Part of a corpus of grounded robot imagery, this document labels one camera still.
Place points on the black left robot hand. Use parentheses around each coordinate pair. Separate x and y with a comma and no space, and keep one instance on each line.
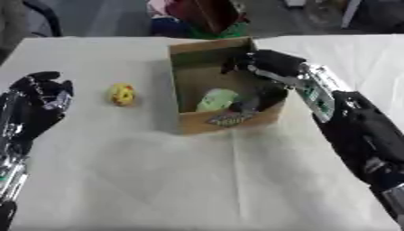
(37,99)

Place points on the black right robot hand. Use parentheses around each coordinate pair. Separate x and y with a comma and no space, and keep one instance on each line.
(273,63)

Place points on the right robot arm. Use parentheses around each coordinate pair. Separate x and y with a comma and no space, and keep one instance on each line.
(357,129)

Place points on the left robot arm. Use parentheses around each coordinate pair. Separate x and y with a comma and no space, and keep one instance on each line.
(9,177)

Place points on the tan cardboard box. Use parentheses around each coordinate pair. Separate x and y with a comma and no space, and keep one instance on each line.
(223,87)

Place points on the dark purple toy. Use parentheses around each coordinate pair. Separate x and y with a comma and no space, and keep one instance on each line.
(252,103)

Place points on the pale green soft toy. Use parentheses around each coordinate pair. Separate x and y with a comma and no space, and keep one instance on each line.
(216,99)

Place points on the yellow red-spotted toy ball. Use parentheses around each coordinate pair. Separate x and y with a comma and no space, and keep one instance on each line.
(122,94)

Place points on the pile of colourful bags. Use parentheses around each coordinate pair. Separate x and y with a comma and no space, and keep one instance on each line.
(200,19)

